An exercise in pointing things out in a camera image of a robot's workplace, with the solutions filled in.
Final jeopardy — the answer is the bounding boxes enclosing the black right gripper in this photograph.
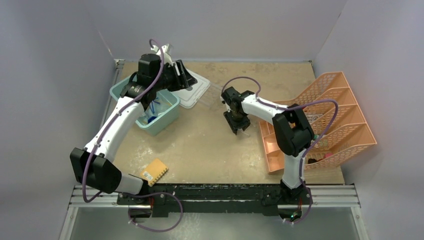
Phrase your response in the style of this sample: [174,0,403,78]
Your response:
[224,108,252,135]

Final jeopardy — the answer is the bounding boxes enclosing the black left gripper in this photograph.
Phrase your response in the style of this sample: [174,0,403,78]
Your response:
[153,60,197,92]

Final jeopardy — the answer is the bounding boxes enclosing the blue safety glasses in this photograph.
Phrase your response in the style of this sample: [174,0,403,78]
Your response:
[149,98,162,115]

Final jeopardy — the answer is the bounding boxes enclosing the blue base small flask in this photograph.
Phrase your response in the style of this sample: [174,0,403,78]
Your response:
[145,115,158,125]

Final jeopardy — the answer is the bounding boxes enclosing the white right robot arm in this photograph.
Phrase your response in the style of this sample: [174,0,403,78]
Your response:
[220,87,315,204]

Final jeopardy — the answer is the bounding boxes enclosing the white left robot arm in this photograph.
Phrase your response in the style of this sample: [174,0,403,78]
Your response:
[70,53,197,205]

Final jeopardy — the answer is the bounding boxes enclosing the white plastic bin lid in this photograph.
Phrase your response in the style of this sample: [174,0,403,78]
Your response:
[172,69,211,109]

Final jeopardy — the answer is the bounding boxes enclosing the clear plastic tube rack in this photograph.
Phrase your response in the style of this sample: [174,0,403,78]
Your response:
[198,82,225,111]

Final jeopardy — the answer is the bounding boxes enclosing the teal plastic bin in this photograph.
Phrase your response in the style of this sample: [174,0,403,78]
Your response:
[102,73,180,139]

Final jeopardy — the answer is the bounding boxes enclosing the orange mesh file rack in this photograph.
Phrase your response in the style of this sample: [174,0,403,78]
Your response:
[277,71,377,170]

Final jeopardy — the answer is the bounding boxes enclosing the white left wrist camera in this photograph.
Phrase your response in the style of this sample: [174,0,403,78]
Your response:
[156,43,174,66]

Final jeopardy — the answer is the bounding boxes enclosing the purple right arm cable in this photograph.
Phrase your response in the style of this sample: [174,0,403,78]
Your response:
[221,76,339,226]

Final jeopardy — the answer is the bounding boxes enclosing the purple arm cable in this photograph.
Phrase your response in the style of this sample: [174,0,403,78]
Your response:
[81,39,184,233]
[221,76,339,226]

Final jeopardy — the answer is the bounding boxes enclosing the aluminium table edge rail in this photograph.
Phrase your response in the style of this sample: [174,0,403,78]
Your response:
[99,59,126,130]

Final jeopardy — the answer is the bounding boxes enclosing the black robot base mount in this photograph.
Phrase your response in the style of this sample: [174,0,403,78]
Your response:
[117,183,312,221]

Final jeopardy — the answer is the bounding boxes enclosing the aluminium front frame rail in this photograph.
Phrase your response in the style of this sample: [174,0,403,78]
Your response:
[60,183,369,240]

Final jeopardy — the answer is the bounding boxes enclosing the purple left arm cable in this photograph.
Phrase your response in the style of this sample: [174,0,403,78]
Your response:
[81,39,184,233]

